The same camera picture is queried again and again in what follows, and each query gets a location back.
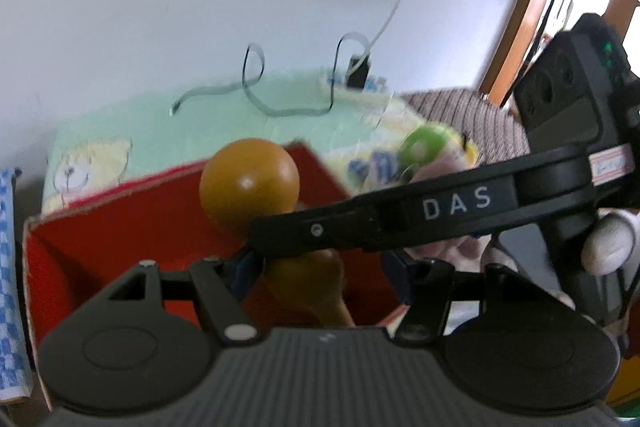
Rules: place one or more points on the black charger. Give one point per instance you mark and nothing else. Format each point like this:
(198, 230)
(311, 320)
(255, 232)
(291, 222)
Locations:
(360, 72)

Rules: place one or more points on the large red cardboard box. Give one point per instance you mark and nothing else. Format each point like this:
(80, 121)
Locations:
(75, 267)

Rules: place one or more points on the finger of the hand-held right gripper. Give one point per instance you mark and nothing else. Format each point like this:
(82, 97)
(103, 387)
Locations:
(350, 217)

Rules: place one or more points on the brown gourd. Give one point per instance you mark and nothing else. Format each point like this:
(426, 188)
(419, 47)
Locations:
(245, 187)

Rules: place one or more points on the blue checkered cloth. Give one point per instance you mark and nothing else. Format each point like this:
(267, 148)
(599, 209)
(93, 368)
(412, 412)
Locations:
(7, 257)

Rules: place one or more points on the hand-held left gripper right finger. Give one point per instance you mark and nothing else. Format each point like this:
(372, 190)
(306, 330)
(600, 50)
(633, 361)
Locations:
(397, 277)

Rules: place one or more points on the brown striped cushion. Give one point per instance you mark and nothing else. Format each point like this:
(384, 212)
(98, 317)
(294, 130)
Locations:
(475, 117)

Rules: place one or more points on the white power strip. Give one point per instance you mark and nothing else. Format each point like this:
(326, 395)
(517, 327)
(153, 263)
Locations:
(332, 83)

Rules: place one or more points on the purple plush bear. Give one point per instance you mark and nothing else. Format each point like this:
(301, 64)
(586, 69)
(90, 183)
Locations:
(425, 147)

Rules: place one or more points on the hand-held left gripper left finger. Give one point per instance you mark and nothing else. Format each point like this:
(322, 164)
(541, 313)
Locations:
(240, 274)

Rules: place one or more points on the person's right hand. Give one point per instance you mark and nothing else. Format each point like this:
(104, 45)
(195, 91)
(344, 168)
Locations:
(612, 242)

